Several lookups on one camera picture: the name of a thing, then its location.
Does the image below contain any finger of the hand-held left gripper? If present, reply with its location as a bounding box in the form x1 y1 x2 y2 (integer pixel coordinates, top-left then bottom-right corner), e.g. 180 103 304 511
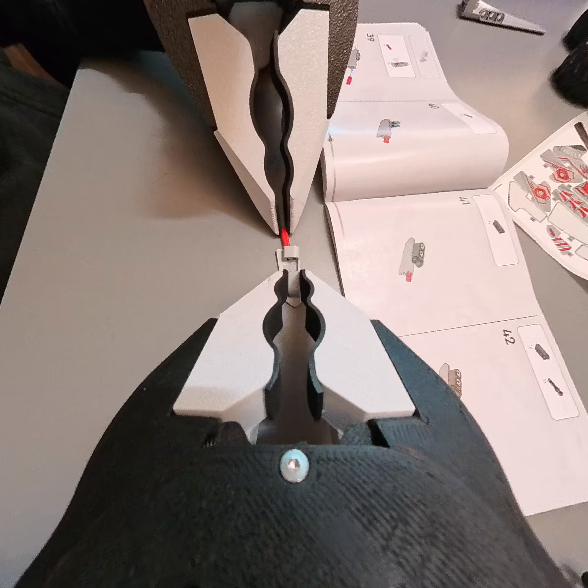
274 8 331 233
188 16 282 235

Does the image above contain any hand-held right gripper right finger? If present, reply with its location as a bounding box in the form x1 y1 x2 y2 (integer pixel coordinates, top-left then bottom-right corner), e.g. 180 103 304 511
300 269 417 443

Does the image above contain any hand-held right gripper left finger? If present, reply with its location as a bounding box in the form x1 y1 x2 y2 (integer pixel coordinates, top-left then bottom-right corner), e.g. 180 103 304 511
173 269 288 443

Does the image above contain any long grey toy piece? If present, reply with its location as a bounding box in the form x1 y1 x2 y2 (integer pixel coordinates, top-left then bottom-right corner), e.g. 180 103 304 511
276 246 304 307

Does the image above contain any grey desk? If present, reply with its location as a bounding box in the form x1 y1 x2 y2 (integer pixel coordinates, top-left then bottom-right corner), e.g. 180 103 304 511
0 0 588 588

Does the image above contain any white instruction booklet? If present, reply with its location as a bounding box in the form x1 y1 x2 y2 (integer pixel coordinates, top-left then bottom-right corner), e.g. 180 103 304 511
321 23 581 517

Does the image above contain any person's black clothing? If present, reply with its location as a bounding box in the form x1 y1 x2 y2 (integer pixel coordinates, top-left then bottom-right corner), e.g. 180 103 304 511
0 0 154 299

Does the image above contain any grey pointed toy panel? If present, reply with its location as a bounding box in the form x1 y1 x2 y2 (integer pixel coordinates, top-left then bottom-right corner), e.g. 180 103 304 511
457 0 547 36

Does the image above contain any toy sticker sheet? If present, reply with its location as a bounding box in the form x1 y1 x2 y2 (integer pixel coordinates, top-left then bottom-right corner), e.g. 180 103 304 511
490 110 588 276

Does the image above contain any black toy tyre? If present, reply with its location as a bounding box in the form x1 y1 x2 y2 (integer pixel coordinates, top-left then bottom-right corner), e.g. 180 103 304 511
550 46 588 107
562 11 588 52

